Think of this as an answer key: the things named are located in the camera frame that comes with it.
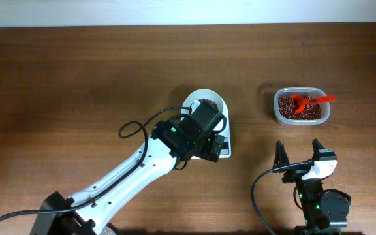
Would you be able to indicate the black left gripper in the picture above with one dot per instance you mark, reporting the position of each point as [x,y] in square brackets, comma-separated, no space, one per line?
[204,152]

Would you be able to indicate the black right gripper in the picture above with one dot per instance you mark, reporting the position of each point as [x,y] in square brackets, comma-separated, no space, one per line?
[296,173]

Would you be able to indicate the red plastic scoop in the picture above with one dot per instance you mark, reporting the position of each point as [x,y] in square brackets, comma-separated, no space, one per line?
[301,103]

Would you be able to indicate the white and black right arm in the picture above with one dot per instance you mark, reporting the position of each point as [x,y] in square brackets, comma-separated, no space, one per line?
[325,210]

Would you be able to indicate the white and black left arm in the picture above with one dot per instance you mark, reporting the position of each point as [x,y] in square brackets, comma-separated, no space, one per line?
[90,210]

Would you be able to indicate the white digital kitchen scale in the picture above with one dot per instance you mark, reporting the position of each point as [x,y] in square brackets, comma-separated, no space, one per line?
[226,149]

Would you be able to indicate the red beans in bowl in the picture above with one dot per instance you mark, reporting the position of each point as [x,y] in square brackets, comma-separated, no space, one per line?
[211,102]

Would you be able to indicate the white bowl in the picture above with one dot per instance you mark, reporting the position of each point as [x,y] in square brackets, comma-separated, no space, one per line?
[207,94]

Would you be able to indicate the red adzuki beans in container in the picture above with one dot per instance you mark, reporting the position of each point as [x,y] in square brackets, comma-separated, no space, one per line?
[287,107]

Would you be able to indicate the clear plastic container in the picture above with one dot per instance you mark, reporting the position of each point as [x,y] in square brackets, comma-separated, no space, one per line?
[306,93]

